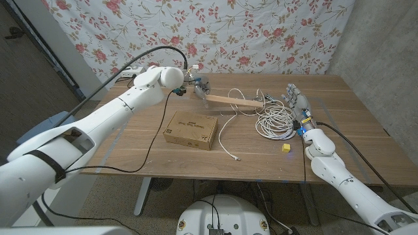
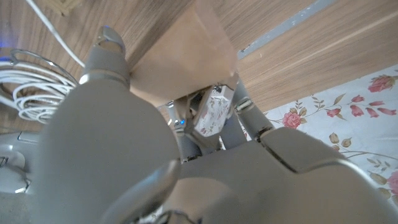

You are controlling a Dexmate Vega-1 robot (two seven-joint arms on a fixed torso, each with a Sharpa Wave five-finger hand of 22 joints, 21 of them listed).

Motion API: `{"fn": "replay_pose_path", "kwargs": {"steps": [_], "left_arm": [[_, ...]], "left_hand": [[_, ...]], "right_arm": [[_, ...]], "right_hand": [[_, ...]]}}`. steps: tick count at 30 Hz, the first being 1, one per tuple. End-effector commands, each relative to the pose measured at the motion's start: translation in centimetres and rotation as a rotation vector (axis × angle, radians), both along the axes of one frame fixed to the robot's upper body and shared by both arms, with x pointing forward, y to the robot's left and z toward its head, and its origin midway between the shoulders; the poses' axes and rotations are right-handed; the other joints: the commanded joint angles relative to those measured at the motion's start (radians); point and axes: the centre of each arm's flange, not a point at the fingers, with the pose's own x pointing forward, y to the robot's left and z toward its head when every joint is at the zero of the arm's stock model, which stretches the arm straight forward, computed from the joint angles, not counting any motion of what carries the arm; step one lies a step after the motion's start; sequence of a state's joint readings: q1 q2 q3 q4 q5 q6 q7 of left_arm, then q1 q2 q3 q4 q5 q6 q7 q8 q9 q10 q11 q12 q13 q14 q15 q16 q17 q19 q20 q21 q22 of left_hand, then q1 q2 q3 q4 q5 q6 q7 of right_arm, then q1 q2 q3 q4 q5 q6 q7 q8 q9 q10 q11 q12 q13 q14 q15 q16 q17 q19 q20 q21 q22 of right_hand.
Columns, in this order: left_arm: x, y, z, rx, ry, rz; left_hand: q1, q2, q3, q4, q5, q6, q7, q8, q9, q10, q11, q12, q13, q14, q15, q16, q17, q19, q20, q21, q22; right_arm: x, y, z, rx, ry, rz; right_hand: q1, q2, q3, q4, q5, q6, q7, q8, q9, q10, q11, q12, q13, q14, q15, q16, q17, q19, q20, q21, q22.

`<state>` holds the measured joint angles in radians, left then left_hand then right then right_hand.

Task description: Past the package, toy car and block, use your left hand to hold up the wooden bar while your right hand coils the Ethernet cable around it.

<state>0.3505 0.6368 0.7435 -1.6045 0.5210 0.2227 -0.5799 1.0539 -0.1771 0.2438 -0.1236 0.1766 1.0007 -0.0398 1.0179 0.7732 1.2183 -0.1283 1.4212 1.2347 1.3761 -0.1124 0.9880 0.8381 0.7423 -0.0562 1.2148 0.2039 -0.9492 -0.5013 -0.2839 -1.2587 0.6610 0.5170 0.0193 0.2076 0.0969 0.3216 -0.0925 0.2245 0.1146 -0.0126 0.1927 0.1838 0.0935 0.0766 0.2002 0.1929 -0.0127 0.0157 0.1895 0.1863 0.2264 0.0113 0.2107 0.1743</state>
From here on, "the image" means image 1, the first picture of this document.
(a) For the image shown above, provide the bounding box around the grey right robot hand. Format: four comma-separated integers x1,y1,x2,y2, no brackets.
281,83,317,131

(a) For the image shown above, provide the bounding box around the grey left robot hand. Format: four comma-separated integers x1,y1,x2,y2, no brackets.
182,70,212,109

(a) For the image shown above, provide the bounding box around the white Ethernet cable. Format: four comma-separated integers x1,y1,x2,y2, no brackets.
218,87,297,162

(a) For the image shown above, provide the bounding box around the wooden bar with metal brackets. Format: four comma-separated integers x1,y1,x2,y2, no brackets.
190,90,274,110

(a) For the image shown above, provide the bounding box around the brown cardboard package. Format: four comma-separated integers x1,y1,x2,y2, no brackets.
163,110,219,151

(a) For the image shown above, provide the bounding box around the floral backdrop cloth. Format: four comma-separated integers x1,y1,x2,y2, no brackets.
40,0,357,91

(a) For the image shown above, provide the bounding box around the white power strip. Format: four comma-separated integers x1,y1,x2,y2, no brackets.
119,65,147,79

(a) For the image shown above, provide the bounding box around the white table leg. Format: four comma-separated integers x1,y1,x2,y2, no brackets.
133,177,153,217
300,182,321,227

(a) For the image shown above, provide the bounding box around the black round fan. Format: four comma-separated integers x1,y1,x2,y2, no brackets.
150,178,174,192

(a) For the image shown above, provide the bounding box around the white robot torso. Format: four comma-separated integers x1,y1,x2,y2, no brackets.
176,194,271,235

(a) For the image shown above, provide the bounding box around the blue chair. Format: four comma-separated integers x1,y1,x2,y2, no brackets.
16,110,68,146

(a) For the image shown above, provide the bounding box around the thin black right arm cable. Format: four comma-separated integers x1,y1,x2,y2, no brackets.
300,135,381,235

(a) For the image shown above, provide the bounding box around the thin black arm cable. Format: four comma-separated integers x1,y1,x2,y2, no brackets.
39,90,174,235
300,135,381,235

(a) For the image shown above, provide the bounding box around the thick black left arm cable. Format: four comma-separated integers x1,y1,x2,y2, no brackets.
52,45,189,128

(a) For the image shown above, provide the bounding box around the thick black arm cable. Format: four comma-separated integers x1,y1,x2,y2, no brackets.
52,45,189,128
316,122,418,215

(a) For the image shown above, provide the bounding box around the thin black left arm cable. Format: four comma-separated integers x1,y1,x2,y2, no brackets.
39,90,174,235

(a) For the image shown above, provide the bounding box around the black power cord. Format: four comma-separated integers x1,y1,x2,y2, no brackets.
114,75,135,89

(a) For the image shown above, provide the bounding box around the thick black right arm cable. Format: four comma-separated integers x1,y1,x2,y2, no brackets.
316,122,418,215

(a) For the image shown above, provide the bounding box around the grey floor cable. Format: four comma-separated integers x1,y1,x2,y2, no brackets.
256,182,295,234

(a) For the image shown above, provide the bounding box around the black torso cable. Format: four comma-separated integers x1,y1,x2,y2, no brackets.
195,194,221,229

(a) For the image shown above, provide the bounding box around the black door handle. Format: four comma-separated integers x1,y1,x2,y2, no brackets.
5,26,25,40

